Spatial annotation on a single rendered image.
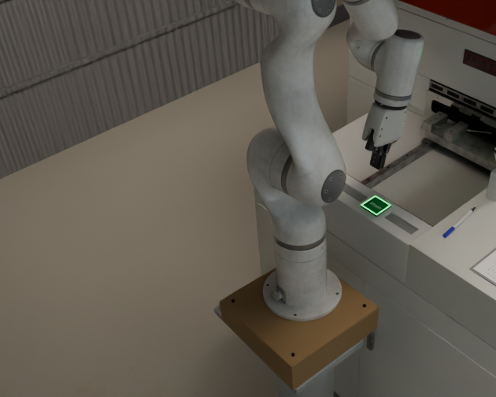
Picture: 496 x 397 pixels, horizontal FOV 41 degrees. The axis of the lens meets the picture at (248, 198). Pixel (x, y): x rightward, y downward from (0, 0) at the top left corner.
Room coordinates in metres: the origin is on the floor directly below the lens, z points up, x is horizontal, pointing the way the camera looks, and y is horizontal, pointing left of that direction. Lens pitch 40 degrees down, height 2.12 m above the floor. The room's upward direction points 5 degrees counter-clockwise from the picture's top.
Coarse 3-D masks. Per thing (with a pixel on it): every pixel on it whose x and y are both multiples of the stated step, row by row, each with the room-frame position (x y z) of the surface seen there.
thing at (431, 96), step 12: (432, 96) 1.85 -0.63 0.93; (444, 96) 1.82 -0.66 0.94; (432, 108) 1.85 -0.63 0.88; (456, 108) 1.77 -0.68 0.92; (468, 108) 1.74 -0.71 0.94; (456, 120) 1.78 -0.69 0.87; (480, 120) 1.70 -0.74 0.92; (492, 120) 1.66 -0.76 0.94; (468, 132) 1.72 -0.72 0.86; (480, 132) 1.70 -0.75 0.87; (492, 144) 1.65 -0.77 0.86
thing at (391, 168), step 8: (424, 144) 1.69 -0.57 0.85; (432, 144) 1.70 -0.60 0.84; (408, 152) 1.66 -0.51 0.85; (416, 152) 1.66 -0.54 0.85; (424, 152) 1.68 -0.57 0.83; (400, 160) 1.62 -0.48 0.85; (408, 160) 1.63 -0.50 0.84; (384, 168) 1.59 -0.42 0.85; (392, 168) 1.59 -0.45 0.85; (400, 168) 1.61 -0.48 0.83; (376, 176) 1.55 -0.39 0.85; (384, 176) 1.57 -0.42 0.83; (368, 184) 1.53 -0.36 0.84; (376, 184) 1.55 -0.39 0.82
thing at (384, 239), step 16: (352, 192) 1.37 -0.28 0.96; (368, 192) 1.36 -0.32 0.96; (336, 208) 1.35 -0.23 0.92; (352, 208) 1.30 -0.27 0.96; (400, 208) 1.28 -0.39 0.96; (336, 224) 1.35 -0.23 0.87; (352, 224) 1.30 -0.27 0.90; (368, 224) 1.25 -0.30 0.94; (384, 224) 1.23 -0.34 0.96; (400, 224) 1.23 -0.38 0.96; (416, 224) 1.22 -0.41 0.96; (352, 240) 1.30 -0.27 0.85; (368, 240) 1.25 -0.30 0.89; (384, 240) 1.21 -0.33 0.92; (400, 240) 1.17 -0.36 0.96; (368, 256) 1.25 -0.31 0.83; (384, 256) 1.20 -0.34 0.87; (400, 256) 1.16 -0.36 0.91; (400, 272) 1.16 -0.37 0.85
